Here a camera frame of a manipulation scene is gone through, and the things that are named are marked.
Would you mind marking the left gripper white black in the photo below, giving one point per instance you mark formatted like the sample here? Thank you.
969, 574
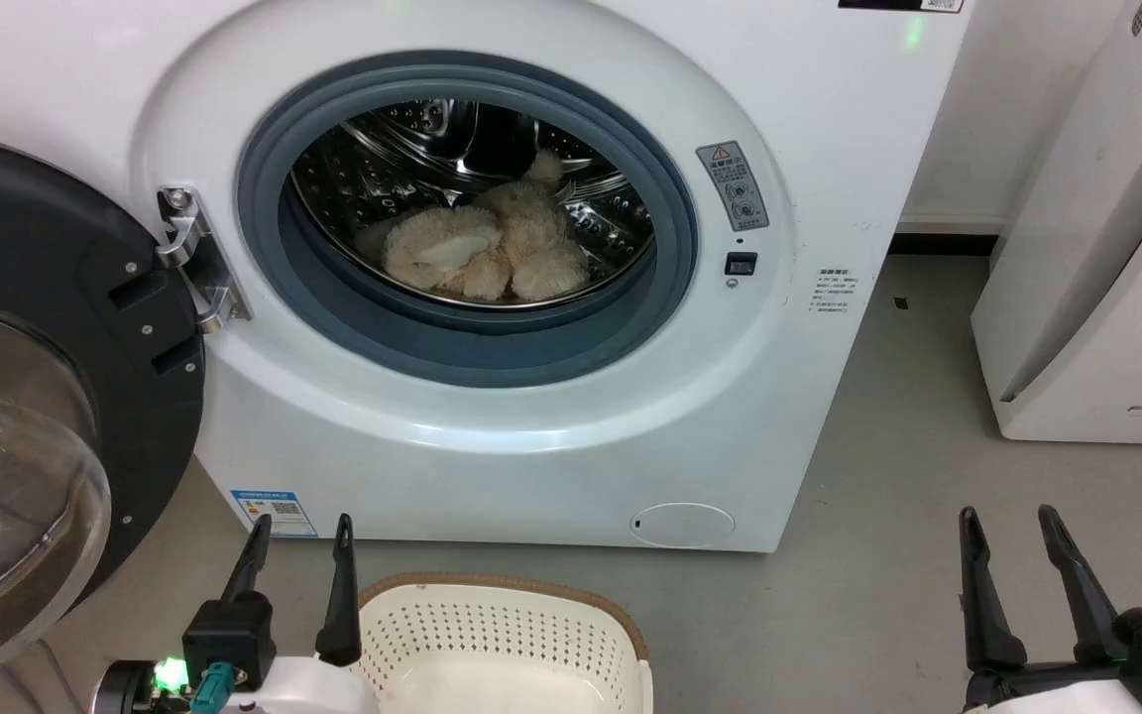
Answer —
229, 645

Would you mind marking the white perforated laundry basket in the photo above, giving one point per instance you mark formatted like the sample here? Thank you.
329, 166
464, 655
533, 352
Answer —
502, 635

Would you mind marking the white front-load washing machine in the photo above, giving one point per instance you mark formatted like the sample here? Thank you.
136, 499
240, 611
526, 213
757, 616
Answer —
531, 476

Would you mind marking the cream fluffy plush toy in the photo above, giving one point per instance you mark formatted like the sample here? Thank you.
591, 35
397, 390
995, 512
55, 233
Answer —
531, 238

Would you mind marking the blue energy label sticker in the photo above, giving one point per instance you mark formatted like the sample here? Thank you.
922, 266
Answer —
274, 513

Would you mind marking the white air purifier cabinet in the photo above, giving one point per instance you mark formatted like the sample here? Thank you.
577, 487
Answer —
1106, 327

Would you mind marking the grey rubber door gasket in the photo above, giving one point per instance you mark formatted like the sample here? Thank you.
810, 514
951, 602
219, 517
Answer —
452, 342

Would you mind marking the clear glass door bowl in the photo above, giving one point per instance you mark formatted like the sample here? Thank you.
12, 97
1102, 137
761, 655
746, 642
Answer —
6, 466

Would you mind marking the silver metal door hinge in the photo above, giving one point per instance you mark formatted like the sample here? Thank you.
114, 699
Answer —
196, 260

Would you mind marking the round white filter cover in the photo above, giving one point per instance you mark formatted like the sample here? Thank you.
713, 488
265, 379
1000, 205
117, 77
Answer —
682, 525

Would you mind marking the small printed text label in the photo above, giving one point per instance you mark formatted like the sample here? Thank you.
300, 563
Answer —
832, 291

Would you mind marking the black door latch slot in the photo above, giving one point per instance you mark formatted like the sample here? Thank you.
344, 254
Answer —
741, 264

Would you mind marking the black round washer door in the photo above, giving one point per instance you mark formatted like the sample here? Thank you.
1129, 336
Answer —
36, 228

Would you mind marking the stainless steel washer drum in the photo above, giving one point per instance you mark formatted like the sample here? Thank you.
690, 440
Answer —
412, 139

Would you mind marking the grey warning sticker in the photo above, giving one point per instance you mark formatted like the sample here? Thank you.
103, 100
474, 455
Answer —
733, 185

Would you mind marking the black washer display panel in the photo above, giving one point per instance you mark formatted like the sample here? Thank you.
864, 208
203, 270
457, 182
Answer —
898, 5

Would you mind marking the black wall baseboard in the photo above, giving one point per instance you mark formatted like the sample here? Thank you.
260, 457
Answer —
943, 244

